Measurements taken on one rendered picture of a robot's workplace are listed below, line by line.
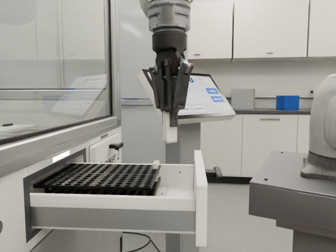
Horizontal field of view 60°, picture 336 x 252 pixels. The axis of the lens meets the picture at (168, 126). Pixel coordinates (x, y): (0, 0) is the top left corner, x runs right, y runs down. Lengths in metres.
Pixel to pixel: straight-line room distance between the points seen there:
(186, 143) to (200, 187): 1.08
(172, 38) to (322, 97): 0.44
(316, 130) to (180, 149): 0.82
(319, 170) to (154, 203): 0.51
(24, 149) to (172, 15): 0.37
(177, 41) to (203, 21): 3.35
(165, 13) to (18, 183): 0.41
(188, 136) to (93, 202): 1.08
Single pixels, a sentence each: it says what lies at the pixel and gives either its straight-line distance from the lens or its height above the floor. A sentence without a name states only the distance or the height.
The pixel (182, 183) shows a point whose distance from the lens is 0.74.
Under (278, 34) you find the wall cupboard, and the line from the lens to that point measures 4.01.
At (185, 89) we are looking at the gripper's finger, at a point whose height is 1.08.
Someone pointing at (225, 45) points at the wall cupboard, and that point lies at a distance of 3.91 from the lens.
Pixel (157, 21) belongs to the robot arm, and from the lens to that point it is 0.62.
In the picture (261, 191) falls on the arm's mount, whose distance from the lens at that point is 0.79.
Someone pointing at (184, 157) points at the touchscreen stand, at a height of 0.74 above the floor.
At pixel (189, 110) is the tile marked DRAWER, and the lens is 1.42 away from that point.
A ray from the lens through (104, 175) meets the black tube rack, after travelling 0.63.
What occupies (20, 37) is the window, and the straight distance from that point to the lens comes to 0.58.
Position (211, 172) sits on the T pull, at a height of 0.91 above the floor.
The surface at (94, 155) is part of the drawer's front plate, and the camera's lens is 0.83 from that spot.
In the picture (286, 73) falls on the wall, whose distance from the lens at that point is 4.34.
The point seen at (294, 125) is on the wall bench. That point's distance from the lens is 3.65.
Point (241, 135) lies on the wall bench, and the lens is 3.55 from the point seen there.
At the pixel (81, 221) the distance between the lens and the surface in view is 0.55.
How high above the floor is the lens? 1.06
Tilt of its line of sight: 6 degrees down
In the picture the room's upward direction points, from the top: straight up
